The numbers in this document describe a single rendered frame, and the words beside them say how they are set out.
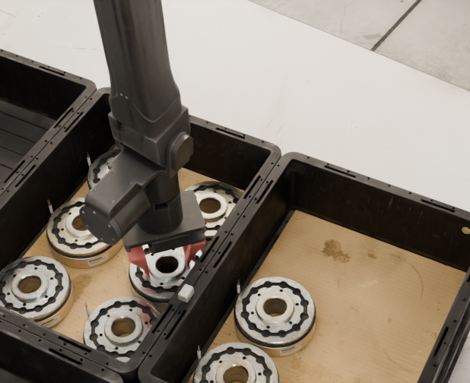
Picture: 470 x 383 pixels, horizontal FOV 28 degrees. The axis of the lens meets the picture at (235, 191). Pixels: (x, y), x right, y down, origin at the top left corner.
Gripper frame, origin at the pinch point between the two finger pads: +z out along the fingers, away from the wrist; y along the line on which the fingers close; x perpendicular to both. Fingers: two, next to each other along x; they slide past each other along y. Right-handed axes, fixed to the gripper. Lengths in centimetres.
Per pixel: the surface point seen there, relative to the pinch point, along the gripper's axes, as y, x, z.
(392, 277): 28.4, -8.7, 4.3
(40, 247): -15.7, 11.1, 4.0
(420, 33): 103, 128, 87
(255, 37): 30, 60, 17
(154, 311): -3.3, -6.5, 0.9
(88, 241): -9.1, 7.4, 0.9
